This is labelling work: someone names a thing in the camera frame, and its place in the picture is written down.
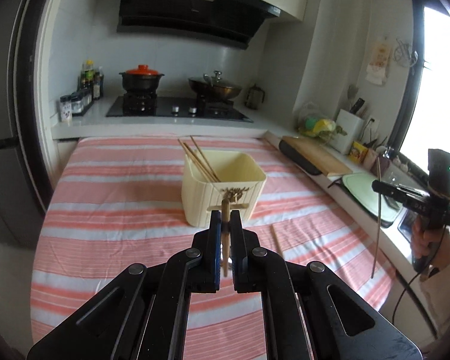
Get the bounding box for black cable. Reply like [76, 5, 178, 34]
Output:
[391, 227, 447, 325]

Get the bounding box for grey refrigerator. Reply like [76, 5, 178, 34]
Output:
[0, 0, 43, 250]

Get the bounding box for green cutting board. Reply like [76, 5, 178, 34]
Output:
[329, 172, 402, 228]

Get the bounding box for bag of vegetables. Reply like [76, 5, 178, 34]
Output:
[297, 102, 348, 144]

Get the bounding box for wall hanging calendar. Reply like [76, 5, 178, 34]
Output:
[366, 37, 391, 86]

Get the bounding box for black clay pot orange lid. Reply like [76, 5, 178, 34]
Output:
[120, 65, 164, 96]

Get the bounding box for pink striped tablecloth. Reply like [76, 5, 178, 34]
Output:
[30, 137, 394, 359]

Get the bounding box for right hand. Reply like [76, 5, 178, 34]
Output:
[411, 216, 450, 271]

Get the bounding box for wooden chopstick pair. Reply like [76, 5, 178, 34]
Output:
[271, 225, 284, 258]
[370, 157, 382, 279]

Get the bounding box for black range hood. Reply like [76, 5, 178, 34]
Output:
[117, 0, 281, 50]

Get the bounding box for wooden cutting board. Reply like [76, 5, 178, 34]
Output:
[279, 136, 353, 177]

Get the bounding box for cream plastic utensil box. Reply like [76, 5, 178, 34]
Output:
[181, 150, 267, 228]

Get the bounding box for sauce bottles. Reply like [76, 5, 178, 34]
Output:
[79, 59, 105, 100]

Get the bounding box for yellow packet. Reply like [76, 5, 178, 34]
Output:
[348, 141, 368, 164]

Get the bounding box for white knife holder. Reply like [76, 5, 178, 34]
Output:
[330, 110, 364, 155]

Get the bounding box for black gas hob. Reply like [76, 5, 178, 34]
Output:
[106, 94, 252, 123]

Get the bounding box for wok with glass lid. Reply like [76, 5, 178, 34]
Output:
[188, 70, 242, 102]

